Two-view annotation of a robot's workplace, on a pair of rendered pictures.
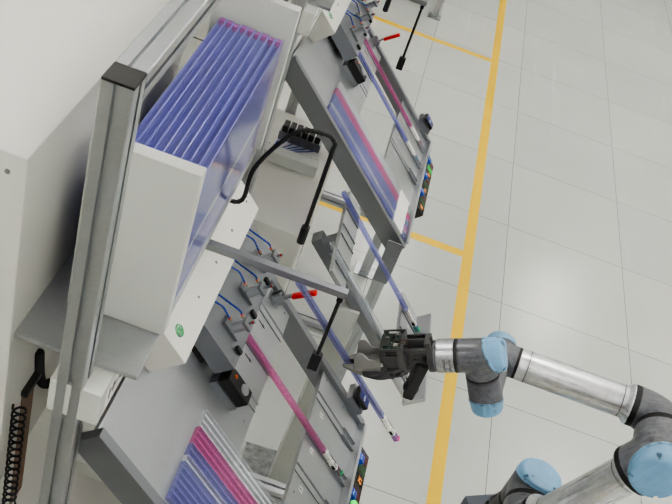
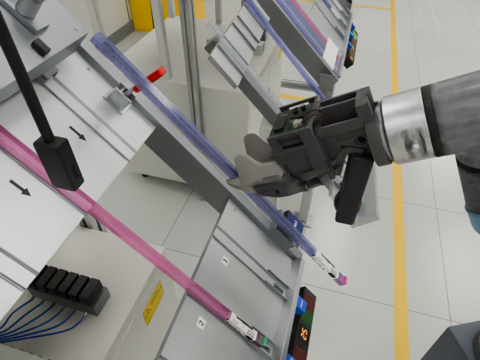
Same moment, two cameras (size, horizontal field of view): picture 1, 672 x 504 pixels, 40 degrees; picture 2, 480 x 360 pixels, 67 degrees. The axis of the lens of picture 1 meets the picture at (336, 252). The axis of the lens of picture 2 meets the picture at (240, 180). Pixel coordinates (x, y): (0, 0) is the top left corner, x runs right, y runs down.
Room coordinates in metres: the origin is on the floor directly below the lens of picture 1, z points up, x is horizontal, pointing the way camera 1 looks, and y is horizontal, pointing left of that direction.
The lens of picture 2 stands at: (1.15, -0.24, 1.34)
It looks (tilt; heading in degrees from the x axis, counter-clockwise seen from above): 43 degrees down; 18
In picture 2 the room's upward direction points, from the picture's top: straight up
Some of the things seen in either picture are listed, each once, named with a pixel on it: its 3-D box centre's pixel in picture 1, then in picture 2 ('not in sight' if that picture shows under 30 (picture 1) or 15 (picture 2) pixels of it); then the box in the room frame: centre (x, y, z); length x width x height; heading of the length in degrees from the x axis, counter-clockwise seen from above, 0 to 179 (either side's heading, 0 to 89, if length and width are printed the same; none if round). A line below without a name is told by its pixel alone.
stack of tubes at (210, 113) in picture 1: (196, 154); not in sight; (1.31, 0.29, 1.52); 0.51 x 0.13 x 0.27; 2
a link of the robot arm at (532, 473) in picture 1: (531, 488); not in sight; (1.60, -0.68, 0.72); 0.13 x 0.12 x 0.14; 173
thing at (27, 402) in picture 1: (24, 443); not in sight; (0.98, 0.40, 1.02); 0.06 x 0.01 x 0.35; 2
